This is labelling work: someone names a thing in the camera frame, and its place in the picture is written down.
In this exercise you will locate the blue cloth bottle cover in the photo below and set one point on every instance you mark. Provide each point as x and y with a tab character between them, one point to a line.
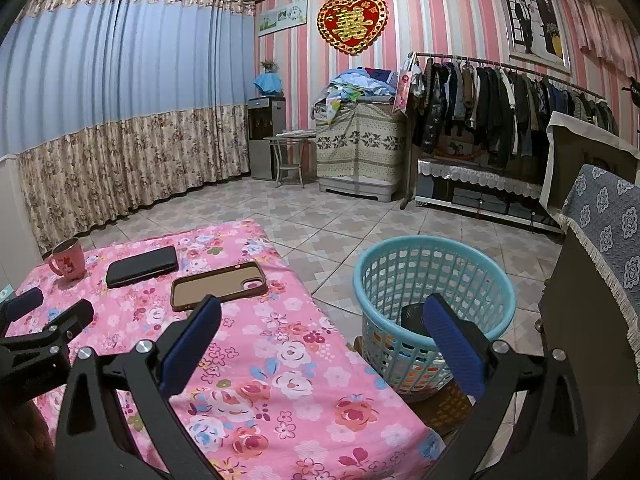
267	84

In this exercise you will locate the red heart wall decoration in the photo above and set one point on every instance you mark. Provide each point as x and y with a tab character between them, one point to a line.
353	22

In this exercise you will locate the black round mesh container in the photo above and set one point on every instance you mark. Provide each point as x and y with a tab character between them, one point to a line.
415	317

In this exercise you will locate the grey water dispenser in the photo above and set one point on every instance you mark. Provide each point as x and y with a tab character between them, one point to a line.
265	135

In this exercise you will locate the pink mug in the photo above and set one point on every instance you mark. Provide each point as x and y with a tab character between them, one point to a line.
70	260

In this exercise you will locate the red and white gift bag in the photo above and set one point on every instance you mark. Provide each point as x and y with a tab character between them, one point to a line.
402	90

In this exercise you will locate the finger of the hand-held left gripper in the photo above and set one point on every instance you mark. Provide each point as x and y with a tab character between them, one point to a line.
70	317
22	305

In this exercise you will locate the pink floral blanket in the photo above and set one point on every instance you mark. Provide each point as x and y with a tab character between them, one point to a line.
280	360

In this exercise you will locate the black wallet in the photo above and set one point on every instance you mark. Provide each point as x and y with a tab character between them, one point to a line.
142	266

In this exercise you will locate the framed black and white poster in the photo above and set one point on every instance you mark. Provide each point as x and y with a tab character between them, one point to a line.
530	20

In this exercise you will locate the light blue plastic basket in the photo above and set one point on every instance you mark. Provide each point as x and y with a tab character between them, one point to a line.
390	270

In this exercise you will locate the pink curtain valance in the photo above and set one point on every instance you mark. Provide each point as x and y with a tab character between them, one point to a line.
600	30

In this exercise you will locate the television with beige cover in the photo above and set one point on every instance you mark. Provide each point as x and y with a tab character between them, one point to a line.
585	160

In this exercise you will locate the small potted plant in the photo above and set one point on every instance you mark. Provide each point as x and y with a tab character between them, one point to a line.
270	66

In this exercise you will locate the small metal table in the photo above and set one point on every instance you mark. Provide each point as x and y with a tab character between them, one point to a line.
290	136

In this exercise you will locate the light blue tissue box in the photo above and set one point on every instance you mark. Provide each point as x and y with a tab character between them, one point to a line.
5	294

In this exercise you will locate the row of hanging clothes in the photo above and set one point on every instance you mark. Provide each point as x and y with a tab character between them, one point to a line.
480	105

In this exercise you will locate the pile of folded clothes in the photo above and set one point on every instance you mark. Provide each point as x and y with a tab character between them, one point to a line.
360	82

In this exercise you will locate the small landscape wall picture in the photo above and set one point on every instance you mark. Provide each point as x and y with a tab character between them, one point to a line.
282	17

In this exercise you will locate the brown rectangular tray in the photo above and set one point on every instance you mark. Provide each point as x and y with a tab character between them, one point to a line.
215	287

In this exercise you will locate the blue and floral curtain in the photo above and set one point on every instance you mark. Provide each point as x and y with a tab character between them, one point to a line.
125	85

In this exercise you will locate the low stand with lace cloth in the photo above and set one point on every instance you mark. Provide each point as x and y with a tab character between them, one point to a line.
475	170

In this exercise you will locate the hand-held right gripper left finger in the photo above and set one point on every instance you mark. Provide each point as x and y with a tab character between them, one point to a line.
192	355

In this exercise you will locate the patterned cloth covered washer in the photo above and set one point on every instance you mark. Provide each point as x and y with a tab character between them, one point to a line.
360	150

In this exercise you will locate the white cabinet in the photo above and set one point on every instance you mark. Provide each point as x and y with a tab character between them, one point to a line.
15	220

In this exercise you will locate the metal clothes rack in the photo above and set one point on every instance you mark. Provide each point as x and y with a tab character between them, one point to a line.
411	170

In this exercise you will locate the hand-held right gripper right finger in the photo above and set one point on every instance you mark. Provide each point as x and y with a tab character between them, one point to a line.
452	350

